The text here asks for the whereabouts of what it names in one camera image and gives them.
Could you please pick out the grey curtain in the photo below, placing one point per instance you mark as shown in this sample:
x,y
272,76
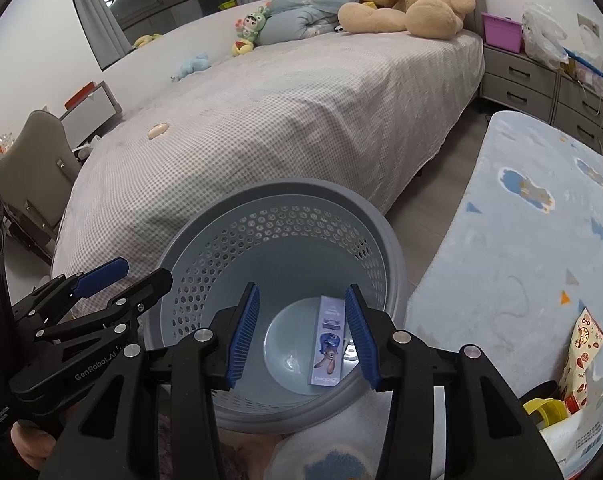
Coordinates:
x,y
96,5

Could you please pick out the clear plastic bag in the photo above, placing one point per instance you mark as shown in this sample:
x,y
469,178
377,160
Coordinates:
x,y
594,50
544,35

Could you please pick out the white wall socket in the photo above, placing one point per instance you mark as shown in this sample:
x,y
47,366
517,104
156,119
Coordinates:
x,y
589,20

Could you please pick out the white storage cabinet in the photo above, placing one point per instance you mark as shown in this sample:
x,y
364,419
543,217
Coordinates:
x,y
93,115

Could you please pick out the beige desk chair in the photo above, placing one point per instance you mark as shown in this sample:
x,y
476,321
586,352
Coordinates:
x,y
36,160

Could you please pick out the black elastic band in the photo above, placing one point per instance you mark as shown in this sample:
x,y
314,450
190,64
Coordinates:
x,y
539,390

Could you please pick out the blue printed toothpaste box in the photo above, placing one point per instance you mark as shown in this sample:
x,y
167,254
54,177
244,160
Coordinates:
x,y
329,345

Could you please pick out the purple plastic box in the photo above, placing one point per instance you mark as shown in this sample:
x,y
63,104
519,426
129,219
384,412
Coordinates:
x,y
501,32

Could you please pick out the yellow plush toy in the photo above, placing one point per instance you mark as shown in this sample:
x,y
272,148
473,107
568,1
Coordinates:
x,y
146,40

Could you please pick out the small white oval object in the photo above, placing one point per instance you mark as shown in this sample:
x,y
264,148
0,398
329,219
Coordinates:
x,y
157,131

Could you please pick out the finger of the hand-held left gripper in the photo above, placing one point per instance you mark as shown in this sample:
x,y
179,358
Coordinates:
x,y
101,275
151,285

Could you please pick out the large tan teddy bear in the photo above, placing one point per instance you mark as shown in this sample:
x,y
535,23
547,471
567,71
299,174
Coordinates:
x,y
421,5

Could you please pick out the bed with checked cover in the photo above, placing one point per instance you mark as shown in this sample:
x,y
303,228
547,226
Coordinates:
x,y
281,125

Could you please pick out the small blue plush toy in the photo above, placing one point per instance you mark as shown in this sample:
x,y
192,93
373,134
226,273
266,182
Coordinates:
x,y
194,64

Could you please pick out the green plush doll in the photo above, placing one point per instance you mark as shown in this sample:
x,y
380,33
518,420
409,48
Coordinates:
x,y
251,25

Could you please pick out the person's left hand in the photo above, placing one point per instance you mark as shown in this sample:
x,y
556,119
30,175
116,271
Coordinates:
x,y
28,447

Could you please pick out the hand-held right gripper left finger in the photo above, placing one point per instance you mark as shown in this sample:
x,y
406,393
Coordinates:
x,y
241,340

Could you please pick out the small gold box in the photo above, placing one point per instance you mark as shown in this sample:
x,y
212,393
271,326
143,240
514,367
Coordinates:
x,y
576,70

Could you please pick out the blue stick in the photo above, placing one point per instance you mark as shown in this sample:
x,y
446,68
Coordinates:
x,y
584,62

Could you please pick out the red and cream snack wrapper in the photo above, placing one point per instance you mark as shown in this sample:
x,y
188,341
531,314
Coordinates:
x,y
584,345

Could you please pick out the grey-blue perforated plastic basket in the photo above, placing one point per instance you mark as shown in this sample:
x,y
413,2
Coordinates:
x,y
281,240

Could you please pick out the small yellow toy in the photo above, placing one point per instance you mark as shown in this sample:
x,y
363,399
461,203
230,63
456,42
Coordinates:
x,y
370,6

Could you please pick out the light blue quilt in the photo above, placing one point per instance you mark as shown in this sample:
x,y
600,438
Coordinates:
x,y
291,22

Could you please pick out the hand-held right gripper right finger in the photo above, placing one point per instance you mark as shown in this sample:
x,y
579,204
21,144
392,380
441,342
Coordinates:
x,y
364,340

